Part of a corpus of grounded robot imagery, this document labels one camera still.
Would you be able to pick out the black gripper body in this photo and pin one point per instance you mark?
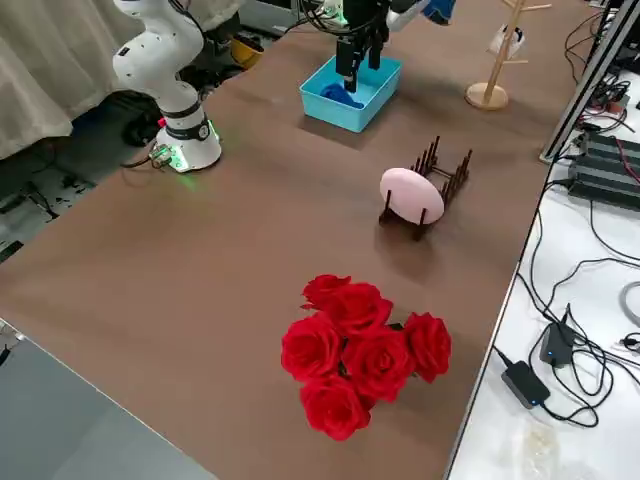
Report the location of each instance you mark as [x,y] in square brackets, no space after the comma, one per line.
[367,17]

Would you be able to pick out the blue square rag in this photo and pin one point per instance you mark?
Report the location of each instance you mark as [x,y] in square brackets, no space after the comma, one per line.
[340,95]
[440,12]

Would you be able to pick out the white mug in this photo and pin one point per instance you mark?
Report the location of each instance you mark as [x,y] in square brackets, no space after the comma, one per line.
[507,40]

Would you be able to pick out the round white plate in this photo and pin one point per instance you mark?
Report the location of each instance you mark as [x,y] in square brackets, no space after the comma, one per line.
[410,195]

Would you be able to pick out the cyan plastic box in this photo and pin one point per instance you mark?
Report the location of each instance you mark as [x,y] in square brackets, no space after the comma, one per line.
[340,117]

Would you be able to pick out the light wooden mug stand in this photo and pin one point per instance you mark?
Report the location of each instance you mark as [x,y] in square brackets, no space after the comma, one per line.
[487,95]

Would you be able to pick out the dark wooden dish rack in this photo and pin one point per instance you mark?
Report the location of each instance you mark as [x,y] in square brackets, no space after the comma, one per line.
[450,185]

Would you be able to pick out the black finned power supply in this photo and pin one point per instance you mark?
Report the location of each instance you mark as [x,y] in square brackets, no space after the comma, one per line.
[600,185]
[612,150]

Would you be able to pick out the red artificial rose bouquet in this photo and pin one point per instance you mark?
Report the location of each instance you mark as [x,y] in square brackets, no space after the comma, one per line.
[370,360]

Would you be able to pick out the beige curtain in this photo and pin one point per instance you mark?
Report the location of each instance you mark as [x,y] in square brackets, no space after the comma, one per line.
[45,75]

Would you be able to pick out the black power adapter brick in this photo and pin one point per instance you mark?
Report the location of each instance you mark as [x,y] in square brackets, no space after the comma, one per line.
[525,385]
[556,345]

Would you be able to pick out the aluminium frame post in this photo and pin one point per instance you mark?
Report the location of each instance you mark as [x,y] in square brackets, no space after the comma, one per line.
[585,80]

